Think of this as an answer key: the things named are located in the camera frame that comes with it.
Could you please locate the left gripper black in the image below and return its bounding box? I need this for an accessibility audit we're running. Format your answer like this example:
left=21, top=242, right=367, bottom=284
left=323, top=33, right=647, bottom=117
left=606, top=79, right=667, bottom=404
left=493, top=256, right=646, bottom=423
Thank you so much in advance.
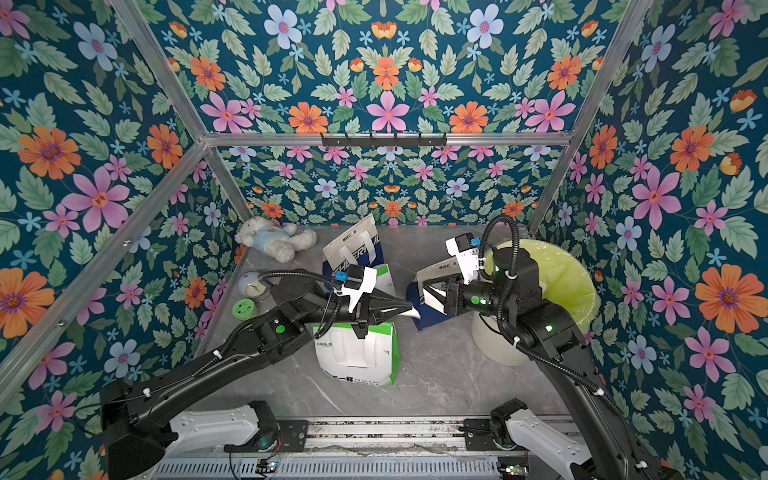
left=292, top=278, right=402, bottom=342

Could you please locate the bag white receipt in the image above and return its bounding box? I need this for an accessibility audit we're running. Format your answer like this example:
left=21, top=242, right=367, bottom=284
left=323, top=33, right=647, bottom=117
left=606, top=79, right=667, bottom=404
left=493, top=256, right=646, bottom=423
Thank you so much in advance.
left=401, top=308, right=421, bottom=319

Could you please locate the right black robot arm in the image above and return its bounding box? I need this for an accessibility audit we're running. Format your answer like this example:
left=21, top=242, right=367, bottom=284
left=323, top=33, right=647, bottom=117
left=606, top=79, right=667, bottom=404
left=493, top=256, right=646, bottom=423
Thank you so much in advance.
left=419, top=215, right=682, bottom=479

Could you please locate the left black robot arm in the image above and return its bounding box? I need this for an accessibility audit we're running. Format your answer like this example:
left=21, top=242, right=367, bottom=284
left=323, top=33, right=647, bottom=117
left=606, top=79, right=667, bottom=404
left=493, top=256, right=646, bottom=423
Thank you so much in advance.
left=100, top=267, right=419, bottom=479

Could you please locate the right blue white bag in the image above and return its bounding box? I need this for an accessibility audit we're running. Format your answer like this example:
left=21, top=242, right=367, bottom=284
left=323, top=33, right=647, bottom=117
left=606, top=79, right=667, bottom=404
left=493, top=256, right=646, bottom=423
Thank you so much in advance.
left=406, top=259, right=467, bottom=331

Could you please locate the blue white bag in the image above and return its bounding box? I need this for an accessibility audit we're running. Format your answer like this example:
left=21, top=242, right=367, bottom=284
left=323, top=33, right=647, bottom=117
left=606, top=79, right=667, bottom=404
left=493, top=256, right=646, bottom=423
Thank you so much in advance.
left=406, top=259, right=467, bottom=331
left=322, top=214, right=385, bottom=276

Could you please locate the middle green white bag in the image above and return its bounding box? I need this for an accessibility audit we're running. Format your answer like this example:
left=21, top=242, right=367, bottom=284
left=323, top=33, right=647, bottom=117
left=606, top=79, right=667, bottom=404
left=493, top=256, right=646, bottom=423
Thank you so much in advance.
left=375, top=264, right=396, bottom=296

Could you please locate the green white bag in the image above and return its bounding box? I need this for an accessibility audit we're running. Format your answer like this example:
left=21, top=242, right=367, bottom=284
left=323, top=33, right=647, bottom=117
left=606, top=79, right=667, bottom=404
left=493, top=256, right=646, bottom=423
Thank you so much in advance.
left=375, top=264, right=396, bottom=296
left=314, top=322, right=400, bottom=386

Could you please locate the front green white bag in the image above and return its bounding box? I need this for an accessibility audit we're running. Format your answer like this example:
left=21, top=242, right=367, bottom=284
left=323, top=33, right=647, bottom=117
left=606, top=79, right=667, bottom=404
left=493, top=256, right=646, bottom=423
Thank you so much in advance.
left=314, top=322, right=400, bottom=386

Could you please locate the white trash bin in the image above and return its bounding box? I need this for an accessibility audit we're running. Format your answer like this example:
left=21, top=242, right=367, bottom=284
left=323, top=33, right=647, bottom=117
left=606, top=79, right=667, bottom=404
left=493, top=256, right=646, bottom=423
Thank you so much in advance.
left=471, top=312, right=530, bottom=367

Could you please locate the rear blue white bag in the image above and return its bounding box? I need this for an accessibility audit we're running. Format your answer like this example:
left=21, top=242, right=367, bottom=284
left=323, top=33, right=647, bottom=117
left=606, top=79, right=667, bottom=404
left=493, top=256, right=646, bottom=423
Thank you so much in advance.
left=322, top=214, right=385, bottom=276

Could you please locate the yellow-green bin liner bag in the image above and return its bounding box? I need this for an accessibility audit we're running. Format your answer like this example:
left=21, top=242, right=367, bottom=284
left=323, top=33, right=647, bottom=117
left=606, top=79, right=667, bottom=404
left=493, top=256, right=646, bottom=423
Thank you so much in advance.
left=513, top=239, right=600, bottom=334

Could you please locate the white blue plush bear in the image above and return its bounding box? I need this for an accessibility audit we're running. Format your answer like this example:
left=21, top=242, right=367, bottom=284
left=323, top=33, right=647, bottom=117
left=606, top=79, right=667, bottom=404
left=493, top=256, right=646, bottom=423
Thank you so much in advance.
left=235, top=217, right=317, bottom=264

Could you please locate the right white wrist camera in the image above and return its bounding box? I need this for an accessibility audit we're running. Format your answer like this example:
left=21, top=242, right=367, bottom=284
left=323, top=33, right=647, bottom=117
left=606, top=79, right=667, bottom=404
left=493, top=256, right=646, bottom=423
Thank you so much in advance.
left=445, top=233, right=484, bottom=285

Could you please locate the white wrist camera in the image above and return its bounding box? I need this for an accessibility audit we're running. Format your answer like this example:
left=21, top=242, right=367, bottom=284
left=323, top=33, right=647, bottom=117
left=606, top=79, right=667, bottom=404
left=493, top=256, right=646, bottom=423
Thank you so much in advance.
left=334, top=265, right=377, bottom=313
left=445, top=233, right=484, bottom=285

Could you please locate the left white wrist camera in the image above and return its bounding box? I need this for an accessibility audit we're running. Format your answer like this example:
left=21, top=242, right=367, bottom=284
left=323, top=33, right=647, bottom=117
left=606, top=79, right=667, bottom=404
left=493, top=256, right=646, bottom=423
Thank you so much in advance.
left=334, top=265, right=377, bottom=313

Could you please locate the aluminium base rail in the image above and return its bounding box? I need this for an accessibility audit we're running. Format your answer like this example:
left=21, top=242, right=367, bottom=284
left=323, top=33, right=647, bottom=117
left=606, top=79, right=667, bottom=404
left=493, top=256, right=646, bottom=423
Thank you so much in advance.
left=140, top=416, right=601, bottom=457

